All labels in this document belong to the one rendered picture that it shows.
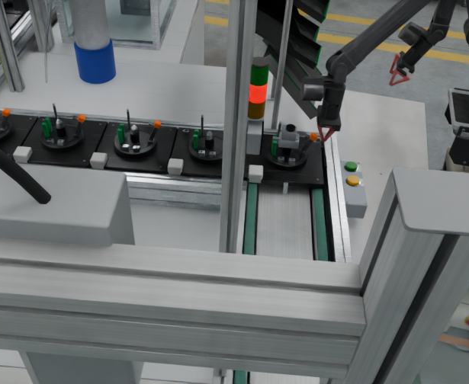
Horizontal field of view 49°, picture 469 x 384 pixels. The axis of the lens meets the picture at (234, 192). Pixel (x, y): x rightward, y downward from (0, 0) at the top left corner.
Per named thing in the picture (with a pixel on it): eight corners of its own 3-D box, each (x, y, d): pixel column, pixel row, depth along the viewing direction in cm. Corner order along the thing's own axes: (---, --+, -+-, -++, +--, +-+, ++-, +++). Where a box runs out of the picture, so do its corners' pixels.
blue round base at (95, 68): (120, 67, 229) (116, 35, 219) (111, 85, 217) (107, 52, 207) (85, 64, 229) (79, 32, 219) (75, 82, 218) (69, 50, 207)
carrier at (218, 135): (246, 136, 181) (248, 107, 172) (242, 182, 163) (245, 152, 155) (178, 131, 181) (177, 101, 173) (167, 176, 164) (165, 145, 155)
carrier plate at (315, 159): (319, 142, 181) (320, 138, 179) (323, 189, 163) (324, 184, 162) (251, 137, 181) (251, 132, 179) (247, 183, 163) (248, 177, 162)
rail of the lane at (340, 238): (331, 155, 190) (336, 131, 183) (356, 385, 125) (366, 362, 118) (316, 154, 190) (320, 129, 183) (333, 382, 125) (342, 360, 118)
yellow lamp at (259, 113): (264, 109, 139) (266, 94, 136) (264, 120, 135) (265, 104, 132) (245, 107, 139) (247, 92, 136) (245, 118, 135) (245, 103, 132)
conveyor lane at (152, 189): (319, 155, 190) (323, 132, 183) (324, 219, 166) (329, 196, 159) (-13, 128, 192) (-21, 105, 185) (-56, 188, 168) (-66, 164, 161)
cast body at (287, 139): (298, 141, 168) (300, 123, 163) (297, 149, 165) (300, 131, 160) (272, 138, 169) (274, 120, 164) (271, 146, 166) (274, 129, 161)
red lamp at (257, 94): (266, 93, 135) (268, 77, 132) (265, 104, 132) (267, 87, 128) (247, 91, 136) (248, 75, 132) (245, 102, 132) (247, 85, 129)
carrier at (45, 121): (108, 126, 182) (104, 95, 173) (89, 170, 164) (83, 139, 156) (40, 120, 182) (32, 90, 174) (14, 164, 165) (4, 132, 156)
